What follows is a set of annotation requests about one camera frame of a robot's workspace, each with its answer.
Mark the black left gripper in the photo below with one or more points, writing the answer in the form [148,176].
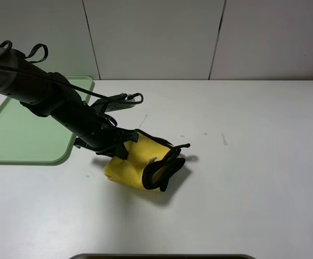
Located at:
[108,142]

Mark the yellow towel with black trim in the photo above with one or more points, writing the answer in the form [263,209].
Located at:
[150,163]

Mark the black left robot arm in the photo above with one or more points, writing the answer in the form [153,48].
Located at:
[50,94]

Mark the green plastic tray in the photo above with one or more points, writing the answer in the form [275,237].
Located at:
[26,139]

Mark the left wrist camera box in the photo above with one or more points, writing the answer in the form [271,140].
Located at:
[103,106]

